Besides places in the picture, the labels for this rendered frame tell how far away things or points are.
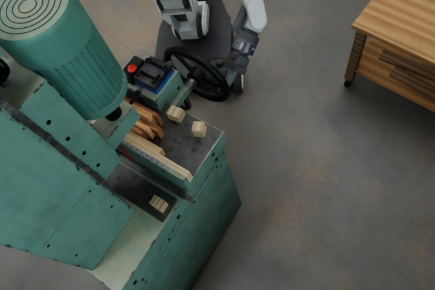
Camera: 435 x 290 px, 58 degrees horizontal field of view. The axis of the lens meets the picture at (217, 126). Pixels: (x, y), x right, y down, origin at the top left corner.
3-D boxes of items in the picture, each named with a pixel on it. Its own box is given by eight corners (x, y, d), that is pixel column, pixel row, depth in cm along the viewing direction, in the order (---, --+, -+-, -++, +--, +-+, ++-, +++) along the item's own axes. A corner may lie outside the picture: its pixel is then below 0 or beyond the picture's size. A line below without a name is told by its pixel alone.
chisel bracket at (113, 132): (142, 118, 121) (133, 105, 113) (114, 156, 117) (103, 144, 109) (124, 109, 124) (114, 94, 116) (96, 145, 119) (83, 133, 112)
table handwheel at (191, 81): (197, 39, 128) (155, 45, 151) (161, 85, 122) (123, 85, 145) (247, 96, 143) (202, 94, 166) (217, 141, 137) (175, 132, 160)
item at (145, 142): (166, 153, 124) (162, 148, 121) (162, 158, 124) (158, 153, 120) (46, 85, 143) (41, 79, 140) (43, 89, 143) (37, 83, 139)
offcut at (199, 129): (196, 127, 127) (193, 120, 123) (206, 128, 126) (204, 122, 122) (194, 136, 125) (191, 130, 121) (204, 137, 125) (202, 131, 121)
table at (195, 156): (242, 117, 133) (240, 108, 127) (191, 193, 123) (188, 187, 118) (109, 51, 154) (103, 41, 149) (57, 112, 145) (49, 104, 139)
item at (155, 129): (164, 134, 127) (160, 127, 123) (161, 138, 127) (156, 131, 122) (112, 105, 135) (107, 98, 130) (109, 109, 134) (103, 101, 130)
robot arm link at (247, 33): (252, 44, 155) (263, 17, 153) (259, 46, 145) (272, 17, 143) (226, 33, 152) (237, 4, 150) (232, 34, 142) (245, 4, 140)
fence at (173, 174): (189, 182, 119) (186, 177, 114) (186, 187, 118) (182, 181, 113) (52, 101, 140) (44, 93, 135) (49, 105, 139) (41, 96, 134)
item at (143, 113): (158, 124, 129) (151, 113, 123) (155, 129, 129) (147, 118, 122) (117, 101, 135) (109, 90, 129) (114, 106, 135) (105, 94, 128)
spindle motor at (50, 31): (142, 78, 102) (90, -12, 74) (99, 133, 96) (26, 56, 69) (92, 54, 108) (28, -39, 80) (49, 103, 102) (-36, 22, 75)
